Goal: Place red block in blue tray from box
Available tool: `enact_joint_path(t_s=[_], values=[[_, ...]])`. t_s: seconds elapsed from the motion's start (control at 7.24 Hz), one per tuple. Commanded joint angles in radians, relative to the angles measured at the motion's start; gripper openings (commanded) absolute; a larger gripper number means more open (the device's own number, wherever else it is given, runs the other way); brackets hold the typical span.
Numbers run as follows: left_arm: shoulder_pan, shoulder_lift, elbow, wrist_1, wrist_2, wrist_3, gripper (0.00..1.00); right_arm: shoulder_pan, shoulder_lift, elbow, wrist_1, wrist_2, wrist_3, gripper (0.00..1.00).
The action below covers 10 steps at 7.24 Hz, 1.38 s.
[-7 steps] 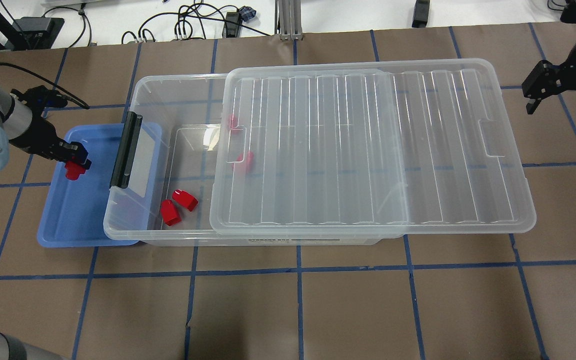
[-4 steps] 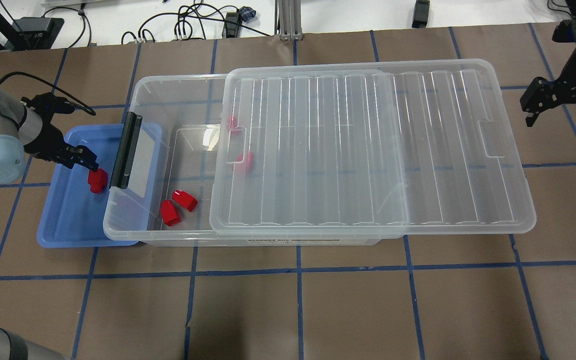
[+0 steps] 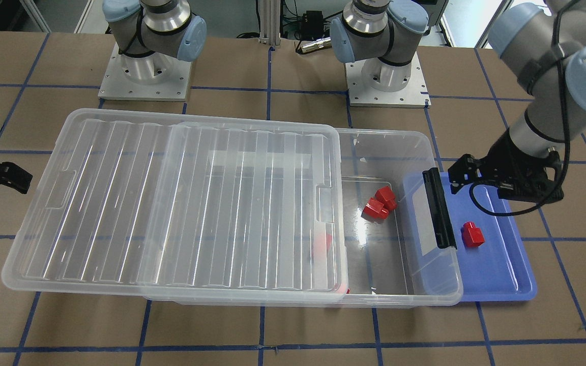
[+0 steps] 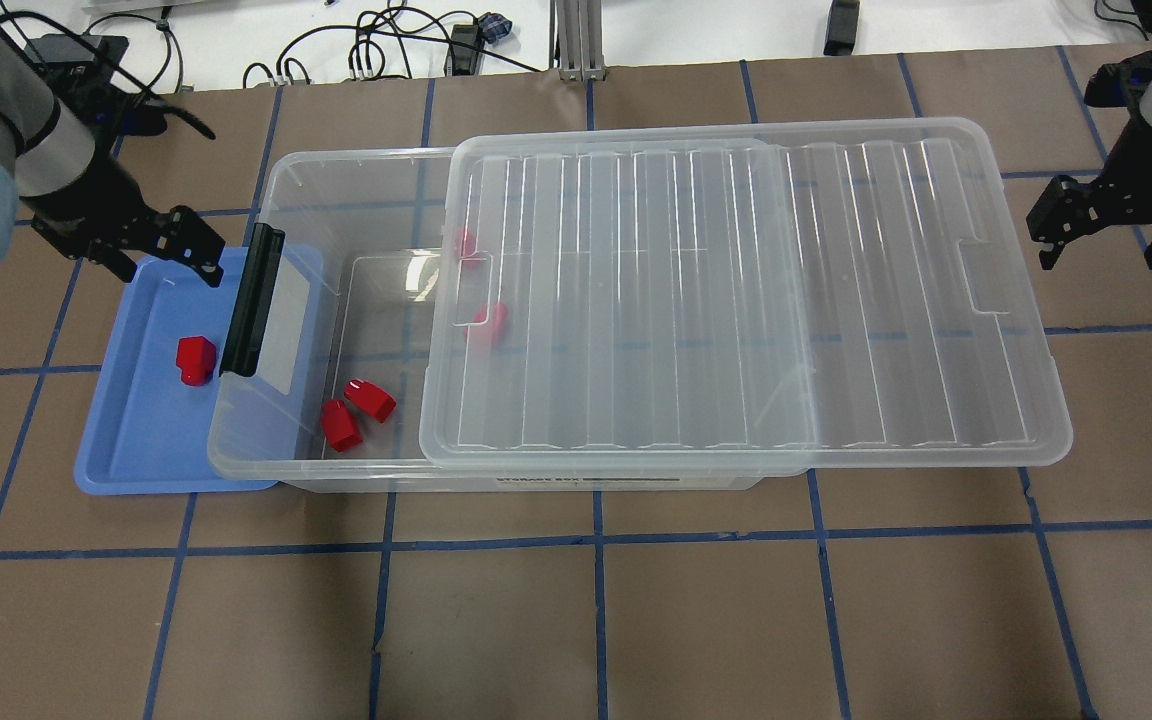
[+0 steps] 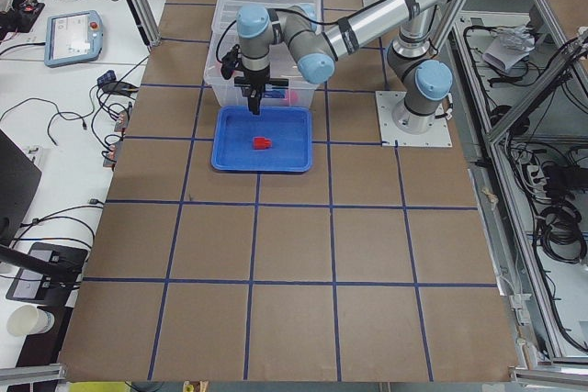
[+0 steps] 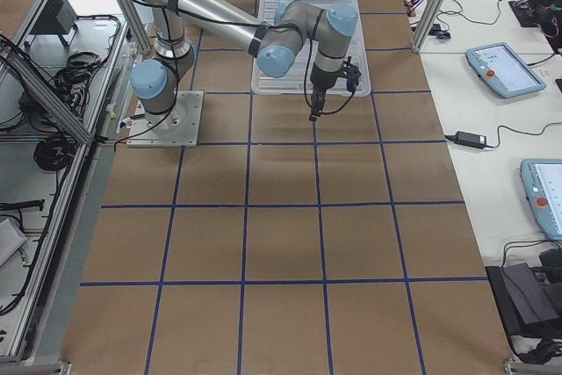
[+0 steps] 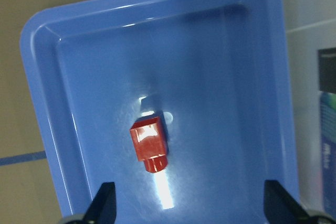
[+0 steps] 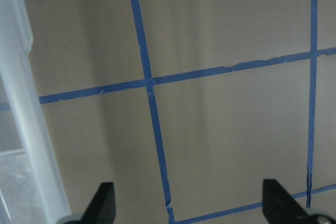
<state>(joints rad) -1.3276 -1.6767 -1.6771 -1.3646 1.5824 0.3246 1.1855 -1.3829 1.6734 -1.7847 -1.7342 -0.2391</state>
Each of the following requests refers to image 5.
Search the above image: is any red block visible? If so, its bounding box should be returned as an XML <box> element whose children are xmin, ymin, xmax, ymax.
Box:
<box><xmin>252</xmin><ymin>137</ymin><xmax>272</xmax><ymax>151</ymax></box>
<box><xmin>284</xmin><ymin>90</ymin><xmax>299</xmax><ymax>106</ymax></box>

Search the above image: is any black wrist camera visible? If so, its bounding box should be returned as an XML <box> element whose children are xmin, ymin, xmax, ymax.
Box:
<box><xmin>220</xmin><ymin>44</ymin><xmax>243</xmax><ymax>80</ymax></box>

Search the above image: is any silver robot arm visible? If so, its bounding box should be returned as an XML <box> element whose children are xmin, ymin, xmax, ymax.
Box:
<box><xmin>219</xmin><ymin>0</ymin><xmax>461</xmax><ymax>134</ymax></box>

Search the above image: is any white paper cup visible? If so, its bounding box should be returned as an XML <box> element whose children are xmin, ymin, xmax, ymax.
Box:
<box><xmin>6</xmin><ymin>305</ymin><xmax>55</xmax><ymax>337</ymax></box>

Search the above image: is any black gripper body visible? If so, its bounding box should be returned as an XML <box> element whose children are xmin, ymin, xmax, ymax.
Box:
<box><xmin>233</xmin><ymin>66</ymin><xmax>274</xmax><ymax>89</ymax></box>

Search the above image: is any clear plastic storage box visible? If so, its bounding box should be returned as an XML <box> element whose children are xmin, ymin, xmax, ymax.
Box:
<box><xmin>204</xmin><ymin>4</ymin><xmax>322</xmax><ymax>107</ymax></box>

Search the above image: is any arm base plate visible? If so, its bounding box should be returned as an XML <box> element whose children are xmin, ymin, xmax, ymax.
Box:
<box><xmin>375</xmin><ymin>91</ymin><xmax>453</xmax><ymax>148</ymax></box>

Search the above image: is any blue plastic tray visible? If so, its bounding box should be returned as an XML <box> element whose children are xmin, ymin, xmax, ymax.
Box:
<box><xmin>211</xmin><ymin>106</ymin><xmax>313</xmax><ymax>174</ymax></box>

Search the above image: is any black box latch handle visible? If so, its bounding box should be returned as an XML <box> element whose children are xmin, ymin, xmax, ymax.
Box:
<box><xmin>266</xmin><ymin>78</ymin><xmax>289</xmax><ymax>89</ymax></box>

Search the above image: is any teach pendant near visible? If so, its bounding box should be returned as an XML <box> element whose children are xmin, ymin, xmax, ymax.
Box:
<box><xmin>44</xmin><ymin>10</ymin><xmax>103</xmax><ymax>68</ymax></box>

